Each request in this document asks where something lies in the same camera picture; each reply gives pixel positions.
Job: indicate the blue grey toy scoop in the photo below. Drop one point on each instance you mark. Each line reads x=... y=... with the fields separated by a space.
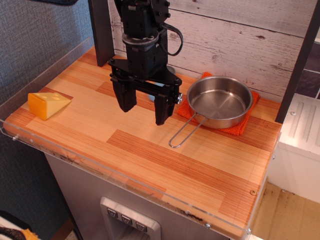
x=171 y=70

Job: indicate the stainless steel pot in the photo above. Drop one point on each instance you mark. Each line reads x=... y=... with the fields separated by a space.
x=217 y=102

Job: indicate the silver dispenser panel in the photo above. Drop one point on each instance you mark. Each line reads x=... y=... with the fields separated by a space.
x=126 y=221

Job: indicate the clear acrylic table guard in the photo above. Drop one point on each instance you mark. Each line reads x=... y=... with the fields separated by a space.
x=213 y=179

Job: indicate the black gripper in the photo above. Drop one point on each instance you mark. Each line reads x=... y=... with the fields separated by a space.
x=146 y=64

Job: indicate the grey cabinet front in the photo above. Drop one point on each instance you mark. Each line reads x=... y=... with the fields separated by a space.
x=83 y=192

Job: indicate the dark grey post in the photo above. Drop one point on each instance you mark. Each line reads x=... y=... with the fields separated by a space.
x=102 y=31
x=300 y=63

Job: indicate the white toy sink unit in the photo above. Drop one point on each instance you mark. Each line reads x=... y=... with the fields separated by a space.
x=295 y=163

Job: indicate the dark grey left post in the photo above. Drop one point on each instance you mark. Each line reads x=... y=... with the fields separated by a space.
x=102 y=31

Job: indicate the yellow cheese wedge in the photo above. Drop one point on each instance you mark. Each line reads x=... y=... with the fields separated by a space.
x=45 y=104

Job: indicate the orange knitted cloth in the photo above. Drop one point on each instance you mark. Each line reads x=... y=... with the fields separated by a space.
x=185 y=111

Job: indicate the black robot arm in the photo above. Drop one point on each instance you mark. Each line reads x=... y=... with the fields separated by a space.
x=145 y=35

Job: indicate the yellow black object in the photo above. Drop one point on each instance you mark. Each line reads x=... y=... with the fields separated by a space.
x=15 y=234

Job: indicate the dark grey right post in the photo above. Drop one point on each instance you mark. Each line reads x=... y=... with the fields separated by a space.
x=300 y=63

